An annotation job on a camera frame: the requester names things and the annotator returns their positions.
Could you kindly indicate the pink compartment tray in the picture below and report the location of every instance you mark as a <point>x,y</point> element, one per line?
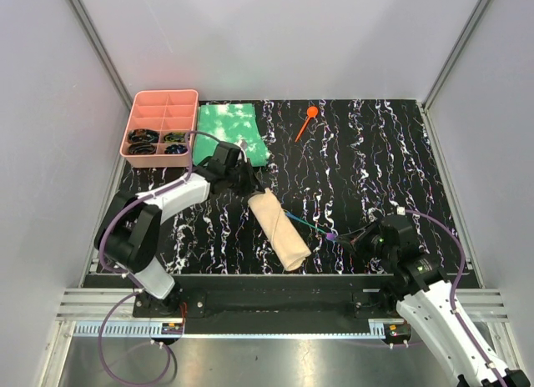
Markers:
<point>162,111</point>

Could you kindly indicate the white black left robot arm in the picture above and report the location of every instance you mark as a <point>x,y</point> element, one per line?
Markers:
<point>129,232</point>

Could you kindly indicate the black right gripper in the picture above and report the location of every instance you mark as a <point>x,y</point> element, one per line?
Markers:
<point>360,237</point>

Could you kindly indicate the dark coiled band bottom-left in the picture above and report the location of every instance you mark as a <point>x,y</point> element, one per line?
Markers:
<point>142,149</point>

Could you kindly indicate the beige cloth napkin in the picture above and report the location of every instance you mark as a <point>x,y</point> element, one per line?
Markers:
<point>284,238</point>

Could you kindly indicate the yellow green coiled band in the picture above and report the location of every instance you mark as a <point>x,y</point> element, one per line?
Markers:
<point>174,137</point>

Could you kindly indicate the green white tie-dye cloth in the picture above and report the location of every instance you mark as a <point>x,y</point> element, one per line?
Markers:
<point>234,123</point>

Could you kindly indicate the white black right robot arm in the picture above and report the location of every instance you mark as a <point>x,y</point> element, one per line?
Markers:
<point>425,298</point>

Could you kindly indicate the aluminium front frame rail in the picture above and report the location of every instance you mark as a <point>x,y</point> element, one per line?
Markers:
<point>111,311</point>

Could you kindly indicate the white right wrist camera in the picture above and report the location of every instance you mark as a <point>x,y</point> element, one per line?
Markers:
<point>399,211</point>

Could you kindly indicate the teal plastic utensil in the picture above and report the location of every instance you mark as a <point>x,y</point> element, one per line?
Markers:
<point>301,221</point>

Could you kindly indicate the orange plastic spoon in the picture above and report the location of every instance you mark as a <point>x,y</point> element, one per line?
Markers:
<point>311,112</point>

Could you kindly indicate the dark coiled band top-left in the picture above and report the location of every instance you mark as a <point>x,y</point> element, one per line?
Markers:
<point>143,135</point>

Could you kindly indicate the blue coiled band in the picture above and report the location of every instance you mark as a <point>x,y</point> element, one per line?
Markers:
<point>176,149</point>

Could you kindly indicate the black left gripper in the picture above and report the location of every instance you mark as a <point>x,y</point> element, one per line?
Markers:
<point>253,185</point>

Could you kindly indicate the black marble pattern mat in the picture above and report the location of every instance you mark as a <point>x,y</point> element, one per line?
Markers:
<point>359,159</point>

